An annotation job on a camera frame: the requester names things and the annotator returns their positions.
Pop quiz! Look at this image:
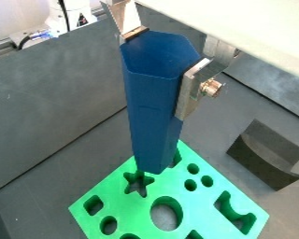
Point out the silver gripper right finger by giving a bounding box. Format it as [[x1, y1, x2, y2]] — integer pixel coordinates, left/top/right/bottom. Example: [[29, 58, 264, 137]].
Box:
[[174, 35, 239, 120]]

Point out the green shape sorter board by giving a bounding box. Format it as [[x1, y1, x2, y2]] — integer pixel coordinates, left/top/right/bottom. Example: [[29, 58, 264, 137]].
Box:
[[67, 143, 269, 239]]

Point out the dark grey curved block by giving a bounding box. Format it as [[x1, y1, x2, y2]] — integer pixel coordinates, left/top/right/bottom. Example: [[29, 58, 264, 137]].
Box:
[[226, 119, 299, 190]]

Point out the blue hexagonal prism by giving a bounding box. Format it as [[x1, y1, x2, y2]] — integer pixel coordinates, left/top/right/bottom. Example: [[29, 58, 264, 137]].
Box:
[[119, 31, 198, 175]]

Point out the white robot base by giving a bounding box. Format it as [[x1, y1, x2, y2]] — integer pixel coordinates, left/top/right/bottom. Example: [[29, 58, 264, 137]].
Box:
[[8, 0, 97, 50]]

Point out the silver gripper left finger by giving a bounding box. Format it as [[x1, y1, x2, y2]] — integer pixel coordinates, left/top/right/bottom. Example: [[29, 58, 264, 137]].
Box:
[[99, 0, 148, 41]]

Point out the black cable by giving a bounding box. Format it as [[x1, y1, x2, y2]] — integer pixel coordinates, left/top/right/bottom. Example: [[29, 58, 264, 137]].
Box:
[[15, 0, 71, 50]]

